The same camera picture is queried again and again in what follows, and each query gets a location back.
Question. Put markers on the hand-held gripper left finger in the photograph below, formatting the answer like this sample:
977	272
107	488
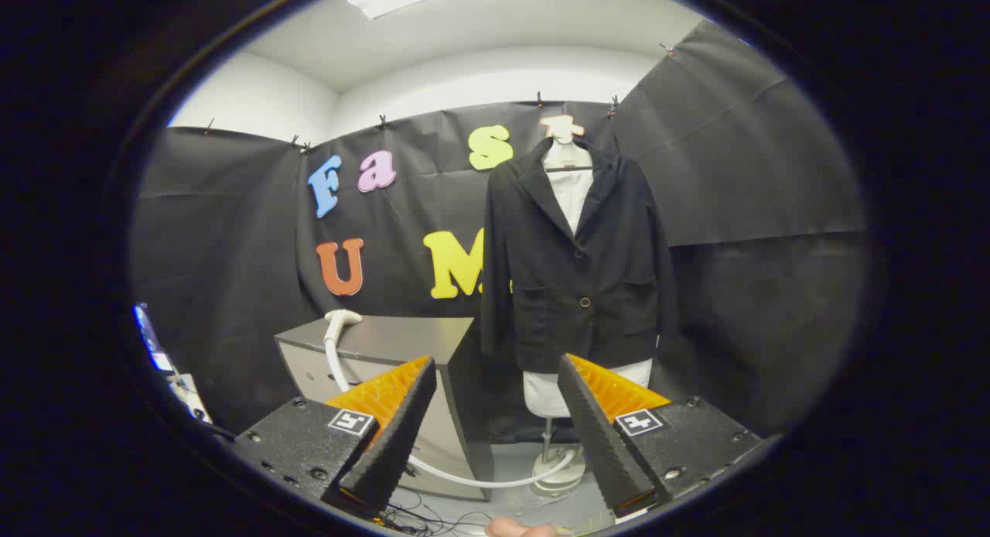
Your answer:
398	432

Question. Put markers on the grey cabinet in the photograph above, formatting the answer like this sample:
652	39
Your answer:
402	340

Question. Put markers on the white dress form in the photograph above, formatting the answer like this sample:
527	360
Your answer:
571	193

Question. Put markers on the white device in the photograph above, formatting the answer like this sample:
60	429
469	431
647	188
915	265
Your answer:
188	390

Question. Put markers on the black backdrop cloth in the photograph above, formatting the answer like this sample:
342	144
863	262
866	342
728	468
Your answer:
232	235

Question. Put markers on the black jacket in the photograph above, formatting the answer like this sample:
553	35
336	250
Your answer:
576	274

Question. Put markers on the white plastic hanger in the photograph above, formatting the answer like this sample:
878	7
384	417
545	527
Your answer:
567	159

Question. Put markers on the blue lit screen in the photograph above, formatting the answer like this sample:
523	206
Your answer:
147	332

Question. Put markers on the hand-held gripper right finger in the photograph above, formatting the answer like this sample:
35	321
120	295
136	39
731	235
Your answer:
599	444

